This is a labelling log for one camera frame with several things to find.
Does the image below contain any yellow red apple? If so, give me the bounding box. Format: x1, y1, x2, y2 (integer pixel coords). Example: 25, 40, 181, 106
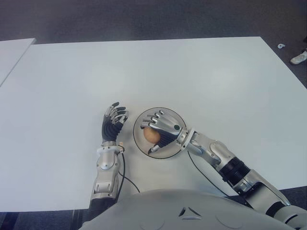
143, 128, 161, 144

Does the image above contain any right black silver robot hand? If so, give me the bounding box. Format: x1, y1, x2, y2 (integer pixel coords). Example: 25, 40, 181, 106
141, 109, 190, 154

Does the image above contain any black cable of wrist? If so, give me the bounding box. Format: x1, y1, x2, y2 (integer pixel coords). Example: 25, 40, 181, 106
115, 143, 142, 194
187, 150, 231, 198

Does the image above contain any white sneaker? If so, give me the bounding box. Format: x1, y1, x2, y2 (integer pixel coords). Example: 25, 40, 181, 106
290, 50, 307, 65

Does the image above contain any black cable of left wrist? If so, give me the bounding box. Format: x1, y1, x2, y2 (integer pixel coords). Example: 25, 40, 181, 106
115, 143, 142, 194

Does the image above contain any grey robot torso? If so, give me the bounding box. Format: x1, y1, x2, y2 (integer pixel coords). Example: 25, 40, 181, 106
83, 188, 292, 230

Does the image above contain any black cable of right wrist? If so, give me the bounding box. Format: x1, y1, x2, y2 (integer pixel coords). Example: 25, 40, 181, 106
187, 150, 231, 198

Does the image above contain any white table with grey edge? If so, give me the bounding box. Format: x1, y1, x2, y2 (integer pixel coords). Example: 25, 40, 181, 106
0, 38, 36, 87

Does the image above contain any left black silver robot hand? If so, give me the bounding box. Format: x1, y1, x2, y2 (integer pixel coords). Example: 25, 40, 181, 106
101, 102, 130, 142

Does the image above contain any white plate with black rim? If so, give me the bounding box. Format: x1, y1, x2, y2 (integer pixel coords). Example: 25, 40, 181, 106
133, 107, 188, 159

